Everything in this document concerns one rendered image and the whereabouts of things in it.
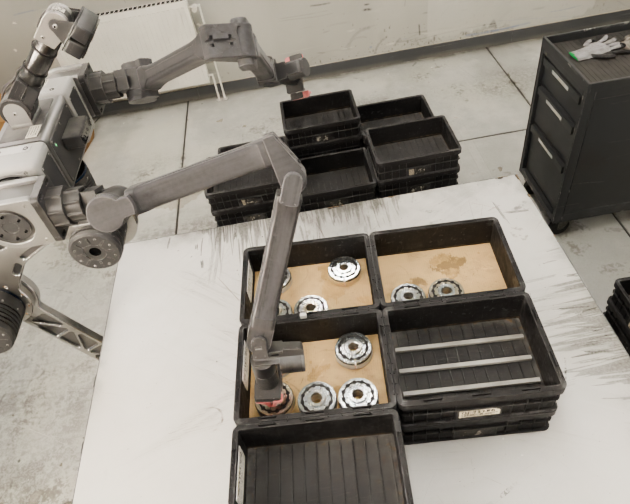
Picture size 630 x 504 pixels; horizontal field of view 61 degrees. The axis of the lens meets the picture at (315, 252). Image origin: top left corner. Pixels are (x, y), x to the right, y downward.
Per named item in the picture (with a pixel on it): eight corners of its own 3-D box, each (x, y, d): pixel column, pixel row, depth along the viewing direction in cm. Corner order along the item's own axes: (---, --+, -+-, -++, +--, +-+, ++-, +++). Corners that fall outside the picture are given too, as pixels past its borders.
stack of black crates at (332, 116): (296, 198, 307) (283, 131, 274) (292, 167, 328) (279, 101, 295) (366, 186, 306) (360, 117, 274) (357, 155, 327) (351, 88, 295)
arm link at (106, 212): (287, 120, 114) (287, 125, 104) (309, 179, 118) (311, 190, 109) (94, 191, 117) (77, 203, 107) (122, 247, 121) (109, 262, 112)
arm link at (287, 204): (281, 160, 117) (281, 170, 107) (307, 166, 118) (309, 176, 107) (246, 333, 131) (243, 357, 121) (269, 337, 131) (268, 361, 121)
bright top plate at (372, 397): (338, 414, 136) (338, 413, 136) (339, 379, 143) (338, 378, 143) (378, 414, 135) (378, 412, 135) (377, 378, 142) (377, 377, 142)
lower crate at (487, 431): (399, 448, 144) (398, 428, 136) (384, 353, 165) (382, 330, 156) (551, 432, 142) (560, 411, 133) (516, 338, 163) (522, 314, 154)
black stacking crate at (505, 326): (399, 429, 137) (398, 407, 128) (383, 333, 157) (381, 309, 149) (558, 412, 134) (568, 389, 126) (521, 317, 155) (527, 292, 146)
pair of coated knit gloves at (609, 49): (577, 65, 232) (579, 58, 229) (559, 46, 244) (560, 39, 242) (635, 55, 231) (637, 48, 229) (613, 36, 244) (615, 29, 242)
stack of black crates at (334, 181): (304, 247, 279) (293, 197, 255) (298, 209, 300) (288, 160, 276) (380, 234, 279) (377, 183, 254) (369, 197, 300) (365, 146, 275)
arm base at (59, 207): (65, 216, 120) (38, 173, 111) (101, 210, 120) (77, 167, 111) (57, 243, 114) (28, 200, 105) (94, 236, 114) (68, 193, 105)
